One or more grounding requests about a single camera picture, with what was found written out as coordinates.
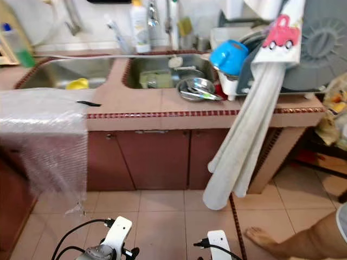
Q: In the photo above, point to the yellow plastic cup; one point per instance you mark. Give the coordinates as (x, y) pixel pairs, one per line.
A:
(77, 84)

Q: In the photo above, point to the round steel plate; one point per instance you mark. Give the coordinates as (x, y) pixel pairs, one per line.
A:
(192, 86)

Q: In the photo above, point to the clear bubble wrap sheet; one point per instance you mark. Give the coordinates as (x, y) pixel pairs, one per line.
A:
(43, 119)

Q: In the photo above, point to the green soap bottle blue cap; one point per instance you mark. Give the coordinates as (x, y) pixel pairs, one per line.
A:
(17, 46)

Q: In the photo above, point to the stainless steel sink basin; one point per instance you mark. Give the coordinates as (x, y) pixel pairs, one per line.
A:
(70, 69)
(160, 65)

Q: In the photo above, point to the maroon cabinet door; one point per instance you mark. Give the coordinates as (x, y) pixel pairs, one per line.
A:
(154, 160)
(102, 160)
(206, 157)

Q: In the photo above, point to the clear spray bottle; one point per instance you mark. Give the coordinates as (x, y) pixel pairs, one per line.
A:
(114, 35)

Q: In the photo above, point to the green plastic container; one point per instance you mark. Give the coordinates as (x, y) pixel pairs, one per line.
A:
(154, 80)

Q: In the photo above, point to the black hanging tray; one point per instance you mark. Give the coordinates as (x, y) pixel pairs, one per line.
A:
(105, 1)

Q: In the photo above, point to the white bottle yellow cap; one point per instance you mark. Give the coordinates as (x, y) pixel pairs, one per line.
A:
(140, 27)

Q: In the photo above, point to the white round sink plug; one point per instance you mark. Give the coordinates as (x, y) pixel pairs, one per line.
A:
(175, 61)

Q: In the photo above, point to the chrome sink faucet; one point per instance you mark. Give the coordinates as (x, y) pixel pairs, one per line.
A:
(153, 13)

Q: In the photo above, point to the white bottle green cap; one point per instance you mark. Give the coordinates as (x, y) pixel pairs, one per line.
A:
(173, 24)

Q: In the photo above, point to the yellow sponge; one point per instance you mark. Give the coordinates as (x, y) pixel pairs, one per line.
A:
(186, 26)

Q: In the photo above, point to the white plastic dish rack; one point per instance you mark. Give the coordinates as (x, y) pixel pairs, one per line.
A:
(227, 85)

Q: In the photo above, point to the blue plastic mug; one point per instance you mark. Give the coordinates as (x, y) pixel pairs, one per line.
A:
(229, 57)

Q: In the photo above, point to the grey towel red car print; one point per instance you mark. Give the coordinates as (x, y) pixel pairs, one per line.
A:
(265, 108)

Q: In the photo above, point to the person bare leg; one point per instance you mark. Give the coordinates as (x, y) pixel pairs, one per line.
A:
(293, 241)

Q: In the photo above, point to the grey round plastic lid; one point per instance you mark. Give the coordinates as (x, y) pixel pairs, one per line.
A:
(322, 49)

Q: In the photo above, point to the clear plastic bag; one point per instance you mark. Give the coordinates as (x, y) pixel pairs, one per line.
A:
(333, 108)

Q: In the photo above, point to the grey wall tap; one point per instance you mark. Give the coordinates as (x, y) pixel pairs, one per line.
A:
(71, 19)

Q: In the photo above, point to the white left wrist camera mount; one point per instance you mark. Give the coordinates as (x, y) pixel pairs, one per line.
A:
(118, 235)

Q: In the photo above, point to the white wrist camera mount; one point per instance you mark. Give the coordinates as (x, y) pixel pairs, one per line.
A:
(118, 235)
(219, 245)

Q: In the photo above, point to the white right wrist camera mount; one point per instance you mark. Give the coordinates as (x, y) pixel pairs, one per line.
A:
(219, 245)

